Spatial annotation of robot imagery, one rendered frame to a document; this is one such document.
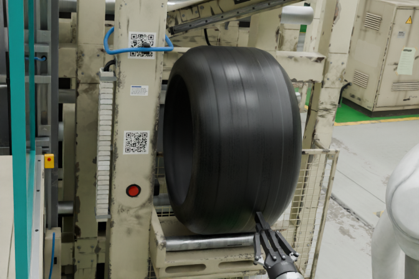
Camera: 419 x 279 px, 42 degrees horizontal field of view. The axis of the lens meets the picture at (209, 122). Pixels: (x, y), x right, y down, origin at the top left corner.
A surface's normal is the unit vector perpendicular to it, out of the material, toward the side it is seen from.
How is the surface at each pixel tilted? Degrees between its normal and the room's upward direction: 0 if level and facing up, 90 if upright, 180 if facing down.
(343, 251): 0
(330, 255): 0
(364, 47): 90
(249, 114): 54
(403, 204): 84
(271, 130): 62
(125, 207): 90
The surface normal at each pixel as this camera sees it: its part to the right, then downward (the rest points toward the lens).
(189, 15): 0.26, 0.36
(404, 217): -0.52, 0.10
